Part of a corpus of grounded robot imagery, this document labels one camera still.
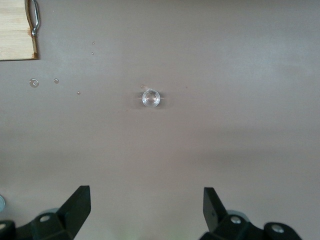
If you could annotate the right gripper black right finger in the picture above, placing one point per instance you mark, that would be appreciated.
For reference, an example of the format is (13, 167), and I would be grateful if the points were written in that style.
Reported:
(225, 227)

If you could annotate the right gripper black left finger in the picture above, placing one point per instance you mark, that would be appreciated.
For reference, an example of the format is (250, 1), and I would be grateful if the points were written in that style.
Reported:
(65, 220)

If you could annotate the clear glass measuring cup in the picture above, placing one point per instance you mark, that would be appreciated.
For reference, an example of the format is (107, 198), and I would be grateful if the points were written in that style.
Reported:
(151, 98)

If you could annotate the brown table cover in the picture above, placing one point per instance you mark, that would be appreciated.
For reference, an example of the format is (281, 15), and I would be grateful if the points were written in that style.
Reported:
(175, 150)

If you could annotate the small liquid droplet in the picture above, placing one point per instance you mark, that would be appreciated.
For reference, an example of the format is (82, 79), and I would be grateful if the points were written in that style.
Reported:
(32, 84)

